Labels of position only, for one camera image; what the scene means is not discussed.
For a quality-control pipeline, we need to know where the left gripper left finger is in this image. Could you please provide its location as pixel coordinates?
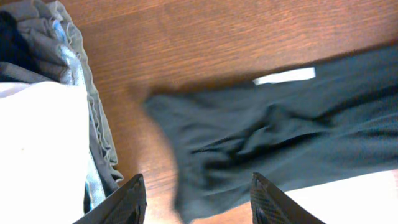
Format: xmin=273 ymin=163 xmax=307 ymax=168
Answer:
xmin=74 ymin=174 xmax=147 ymax=224

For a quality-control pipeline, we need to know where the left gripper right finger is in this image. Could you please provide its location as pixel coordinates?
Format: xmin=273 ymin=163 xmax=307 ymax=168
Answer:
xmin=250 ymin=172 xmax=324 ymax=224

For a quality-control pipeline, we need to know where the dark green t-shirt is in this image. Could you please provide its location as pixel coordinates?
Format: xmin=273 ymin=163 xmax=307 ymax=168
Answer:
xmin=144 ymin=45 xmax=397 ymax=223

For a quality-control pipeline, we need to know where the folded white t-shirt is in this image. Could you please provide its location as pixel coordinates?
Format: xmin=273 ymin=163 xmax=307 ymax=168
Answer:
xmin=1 ymin=82 xmax=89 ymax=224

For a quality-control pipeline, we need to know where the folded black garment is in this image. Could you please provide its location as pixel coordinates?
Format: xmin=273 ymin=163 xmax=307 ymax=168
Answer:
xmin=1 ymin=11 xmax=40 ymax=73

